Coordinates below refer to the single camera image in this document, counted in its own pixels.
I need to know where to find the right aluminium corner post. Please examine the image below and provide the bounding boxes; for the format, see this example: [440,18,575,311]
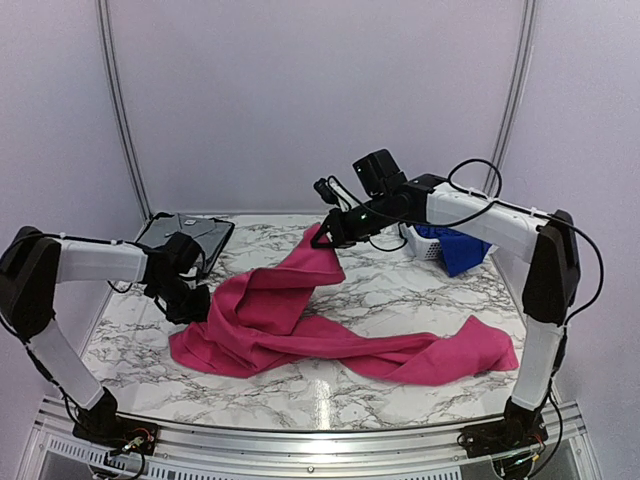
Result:
[491,0,539,169]

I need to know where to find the aluminium front frame rail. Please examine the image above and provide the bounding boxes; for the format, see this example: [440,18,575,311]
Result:
[17,397,602,479]

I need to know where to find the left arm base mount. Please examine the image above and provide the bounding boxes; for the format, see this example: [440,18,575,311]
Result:
[73,409,159,455]

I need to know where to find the folded grey polo shirt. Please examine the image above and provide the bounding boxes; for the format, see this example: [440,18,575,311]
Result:
[136,212,235,280]

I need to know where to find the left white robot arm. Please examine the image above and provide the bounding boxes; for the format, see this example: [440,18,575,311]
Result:
[1,226,210,445]

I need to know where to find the blue garment in basket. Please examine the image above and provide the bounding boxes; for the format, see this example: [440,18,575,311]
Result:
[414,226,492,277]

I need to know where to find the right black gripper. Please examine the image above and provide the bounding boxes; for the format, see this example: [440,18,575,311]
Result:
[313,191,406,247]

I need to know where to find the white plastic laundry basket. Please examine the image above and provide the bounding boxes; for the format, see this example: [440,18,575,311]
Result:
[399,223,443,261]

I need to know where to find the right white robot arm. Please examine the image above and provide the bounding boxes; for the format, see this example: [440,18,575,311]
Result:
[311,149,593,448]

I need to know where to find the pink trousers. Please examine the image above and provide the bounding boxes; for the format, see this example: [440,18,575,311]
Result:
[169,226,519,387]

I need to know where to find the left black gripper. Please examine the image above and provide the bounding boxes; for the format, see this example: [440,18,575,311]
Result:
[148,275,208,324]

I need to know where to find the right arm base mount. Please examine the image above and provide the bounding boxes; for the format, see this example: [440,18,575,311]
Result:
[457,407,548,458]

